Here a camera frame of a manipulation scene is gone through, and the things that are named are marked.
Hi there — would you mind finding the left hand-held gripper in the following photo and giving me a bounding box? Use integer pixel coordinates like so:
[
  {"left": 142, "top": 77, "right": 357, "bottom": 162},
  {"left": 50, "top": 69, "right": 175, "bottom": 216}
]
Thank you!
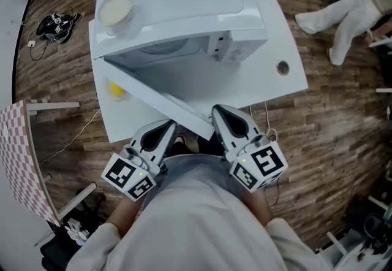
[{"left": 101, "top": 120, "right": 178, "bottom": 202}]

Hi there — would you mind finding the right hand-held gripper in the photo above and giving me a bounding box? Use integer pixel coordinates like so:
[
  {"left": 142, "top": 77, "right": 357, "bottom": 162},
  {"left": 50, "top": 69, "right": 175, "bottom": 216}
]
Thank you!
[{"left": 211, "top": 104, "right": 289, "bottom": 194}]

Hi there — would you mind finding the white microwave door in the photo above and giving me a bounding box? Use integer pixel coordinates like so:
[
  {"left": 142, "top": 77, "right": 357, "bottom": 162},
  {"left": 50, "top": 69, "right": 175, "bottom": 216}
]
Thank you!
[{"left": 92, "top": 55, "right": 217, "bottom": 141}]

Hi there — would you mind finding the person's left forearm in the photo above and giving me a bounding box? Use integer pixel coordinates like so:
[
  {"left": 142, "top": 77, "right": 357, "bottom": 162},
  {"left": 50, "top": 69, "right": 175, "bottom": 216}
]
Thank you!
[{"left": 105, "top": 194, "right": 145, "bottom": 239}]

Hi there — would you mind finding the person's right forearm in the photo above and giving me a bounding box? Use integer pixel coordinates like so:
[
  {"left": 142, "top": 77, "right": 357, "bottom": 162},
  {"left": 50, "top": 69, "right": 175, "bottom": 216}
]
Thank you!
[{"left": 244, "top": 189, "right": 273, "bottom": 227}]

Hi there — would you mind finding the white table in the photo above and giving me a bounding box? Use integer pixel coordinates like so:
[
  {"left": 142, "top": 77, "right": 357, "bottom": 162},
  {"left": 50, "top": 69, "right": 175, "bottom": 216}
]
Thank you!
[{"left": 88, "top": 0, "right": 309, "bottom": 144}]

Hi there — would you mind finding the yellow food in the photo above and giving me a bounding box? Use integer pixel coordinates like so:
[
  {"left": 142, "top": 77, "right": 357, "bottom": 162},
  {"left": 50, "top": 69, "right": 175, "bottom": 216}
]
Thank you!
[{"left": 110, "top": 81, "right": 126, "bottom": 99}]

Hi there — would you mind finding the person's light shirt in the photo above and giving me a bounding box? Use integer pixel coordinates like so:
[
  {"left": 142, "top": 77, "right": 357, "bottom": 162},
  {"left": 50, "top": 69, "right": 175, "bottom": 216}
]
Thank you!
[{"left": 66, "top": 153, "right": 325, "bottom": 271}]

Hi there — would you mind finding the white plastic gadget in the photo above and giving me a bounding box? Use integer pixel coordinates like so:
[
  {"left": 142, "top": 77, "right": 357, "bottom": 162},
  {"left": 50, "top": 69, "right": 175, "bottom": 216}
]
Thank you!
[{"left": 66, "top": 221, "right": 90, "bottom": 246}]

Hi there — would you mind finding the pink checkered table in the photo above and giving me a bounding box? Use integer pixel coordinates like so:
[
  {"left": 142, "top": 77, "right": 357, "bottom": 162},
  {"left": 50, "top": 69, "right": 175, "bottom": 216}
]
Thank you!
[{"left": 0, "top": 98, "right": 99, "bottom": 227}]

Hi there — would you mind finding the cream round bowl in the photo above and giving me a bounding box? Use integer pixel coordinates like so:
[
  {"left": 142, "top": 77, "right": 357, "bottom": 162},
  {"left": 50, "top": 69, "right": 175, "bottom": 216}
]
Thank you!
[{"left": 96, "top": 0, "right": 135, "bottom": 35}]

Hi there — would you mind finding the black seat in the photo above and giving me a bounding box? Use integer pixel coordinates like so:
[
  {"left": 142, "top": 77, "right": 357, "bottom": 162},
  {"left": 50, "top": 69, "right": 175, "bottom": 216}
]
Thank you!
[{"left": 39, "top": 226, "right": 92, "bottom": 271}]

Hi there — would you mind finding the pile of black equipment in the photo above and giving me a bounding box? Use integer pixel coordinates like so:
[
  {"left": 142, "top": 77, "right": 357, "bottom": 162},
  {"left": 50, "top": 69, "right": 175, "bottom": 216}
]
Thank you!
[{"left": 36, "top": 12, "right": 83, "bottom": 44}]

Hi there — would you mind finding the black round device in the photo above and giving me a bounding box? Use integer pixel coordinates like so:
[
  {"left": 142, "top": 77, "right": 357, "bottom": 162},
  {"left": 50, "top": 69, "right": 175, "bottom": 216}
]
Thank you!
[{"left": 363, "top": 213, "right": 392, "bottom": 254}]

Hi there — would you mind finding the long white cable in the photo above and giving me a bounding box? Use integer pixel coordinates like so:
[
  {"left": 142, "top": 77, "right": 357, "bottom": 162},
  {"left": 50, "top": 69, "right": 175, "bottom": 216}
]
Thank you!
[{"left": 41, "top": 109, "right": 102, "bottom": 165}]

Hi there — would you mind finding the black cable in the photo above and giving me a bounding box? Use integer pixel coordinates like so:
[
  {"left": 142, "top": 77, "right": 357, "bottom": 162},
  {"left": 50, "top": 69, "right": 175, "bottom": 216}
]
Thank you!
[{"left": 265, "top": 176, "right": 281, "bottom": 208}]

